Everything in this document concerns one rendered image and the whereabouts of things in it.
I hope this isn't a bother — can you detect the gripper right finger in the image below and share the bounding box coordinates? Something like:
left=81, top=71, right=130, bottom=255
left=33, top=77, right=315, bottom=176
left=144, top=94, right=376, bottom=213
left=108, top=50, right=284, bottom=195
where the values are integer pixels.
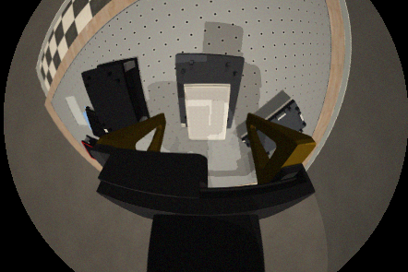
left=246, top=112, right=316, bottom=183

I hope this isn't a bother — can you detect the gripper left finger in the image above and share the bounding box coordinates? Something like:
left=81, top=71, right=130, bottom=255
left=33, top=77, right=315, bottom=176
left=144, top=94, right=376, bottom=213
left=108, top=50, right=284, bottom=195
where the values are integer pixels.
left=96, top=113, right=166, bottom=151

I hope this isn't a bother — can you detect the black well plate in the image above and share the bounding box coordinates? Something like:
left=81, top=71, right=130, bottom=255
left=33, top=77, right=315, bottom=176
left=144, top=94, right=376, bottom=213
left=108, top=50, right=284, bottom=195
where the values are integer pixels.
left=85, top=106, right=109, bottom=137

